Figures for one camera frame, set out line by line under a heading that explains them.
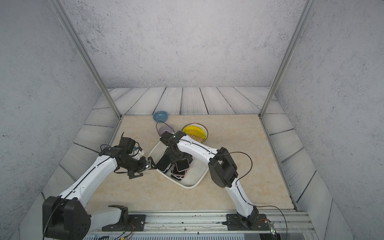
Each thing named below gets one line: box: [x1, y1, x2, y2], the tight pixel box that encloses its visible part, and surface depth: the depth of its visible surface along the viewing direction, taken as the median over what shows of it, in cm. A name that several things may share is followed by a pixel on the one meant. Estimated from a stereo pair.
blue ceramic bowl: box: [153, 110, 169, 124], surface depth 120 cm
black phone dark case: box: [170, 168, 190, 181], surface depth 88 cm
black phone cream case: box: [155, 149, 171, 172], surface depth 91 cm
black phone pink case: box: [175, 158, 190, 172], surface depth 86 cm
